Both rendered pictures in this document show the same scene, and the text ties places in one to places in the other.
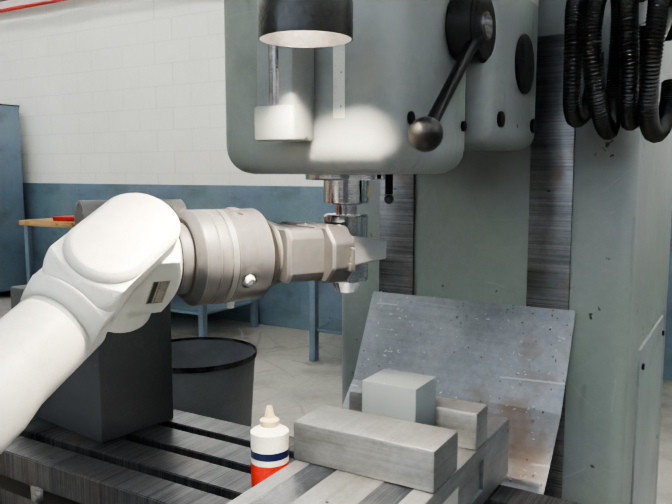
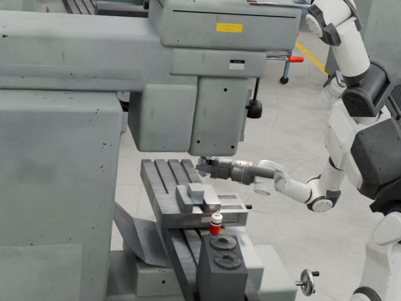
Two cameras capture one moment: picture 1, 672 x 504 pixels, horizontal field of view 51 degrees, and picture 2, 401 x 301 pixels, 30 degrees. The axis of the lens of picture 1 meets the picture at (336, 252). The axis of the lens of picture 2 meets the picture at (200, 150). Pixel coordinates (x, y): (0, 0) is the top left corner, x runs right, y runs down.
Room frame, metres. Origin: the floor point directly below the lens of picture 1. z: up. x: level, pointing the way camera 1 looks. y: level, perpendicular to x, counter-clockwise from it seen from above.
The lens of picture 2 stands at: (2.63, 1.63, 2.51)
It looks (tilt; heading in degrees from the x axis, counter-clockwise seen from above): 26 degrees down; 221
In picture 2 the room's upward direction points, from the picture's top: 8 degrees clockwise
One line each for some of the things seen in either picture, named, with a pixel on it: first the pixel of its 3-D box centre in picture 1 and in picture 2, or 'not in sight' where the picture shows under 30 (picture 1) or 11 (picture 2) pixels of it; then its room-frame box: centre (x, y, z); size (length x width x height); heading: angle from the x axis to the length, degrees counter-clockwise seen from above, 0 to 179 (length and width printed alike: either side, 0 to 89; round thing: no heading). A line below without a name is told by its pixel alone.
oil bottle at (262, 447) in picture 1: (269, 455); (216, 222); (0.72, 0.07, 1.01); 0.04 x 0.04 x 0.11
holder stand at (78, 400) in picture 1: (90, 347); (221, 274); (1.00, 0.36, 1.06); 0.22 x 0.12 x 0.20; 52
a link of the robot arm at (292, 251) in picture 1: (269, 255); (228, 170); (0.69, 0.07, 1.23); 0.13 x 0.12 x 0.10; 34
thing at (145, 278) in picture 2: not in sight; (191, 256); (0.74, -0.01, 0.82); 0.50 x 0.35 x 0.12; 149
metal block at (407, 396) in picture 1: (399, 406); (195, 193); (0.71, -0.07, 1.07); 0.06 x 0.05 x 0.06; 60
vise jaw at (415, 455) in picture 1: (374, 445); (208, 197); (0.66, -0.04, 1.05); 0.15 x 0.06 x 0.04; 60
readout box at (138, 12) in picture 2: not in sight; (120, 33); (0.82, -0.45, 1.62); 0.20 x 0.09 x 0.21; 149
